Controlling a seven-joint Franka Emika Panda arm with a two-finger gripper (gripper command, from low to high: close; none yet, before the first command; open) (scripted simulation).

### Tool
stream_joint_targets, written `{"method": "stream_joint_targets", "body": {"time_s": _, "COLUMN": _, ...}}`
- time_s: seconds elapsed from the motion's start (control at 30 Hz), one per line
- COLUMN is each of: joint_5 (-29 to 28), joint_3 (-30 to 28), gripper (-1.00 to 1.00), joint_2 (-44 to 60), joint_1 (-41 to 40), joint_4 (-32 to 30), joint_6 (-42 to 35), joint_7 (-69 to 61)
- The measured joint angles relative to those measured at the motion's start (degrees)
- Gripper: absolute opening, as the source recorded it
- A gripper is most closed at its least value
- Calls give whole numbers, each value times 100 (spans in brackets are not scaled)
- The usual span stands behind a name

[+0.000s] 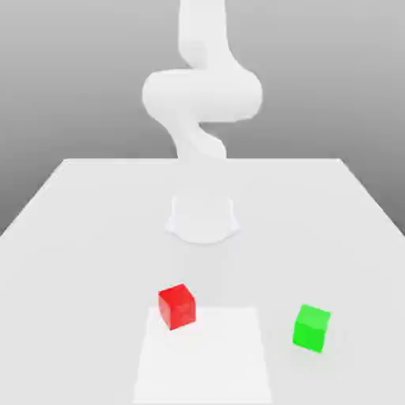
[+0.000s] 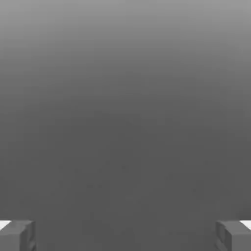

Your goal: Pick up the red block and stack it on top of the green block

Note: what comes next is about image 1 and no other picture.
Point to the small green cube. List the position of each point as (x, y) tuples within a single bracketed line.
[(310, 329)]

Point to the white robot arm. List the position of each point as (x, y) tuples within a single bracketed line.
[(202, 95)]

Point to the small red cube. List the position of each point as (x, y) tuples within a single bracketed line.
[(177, 307)]

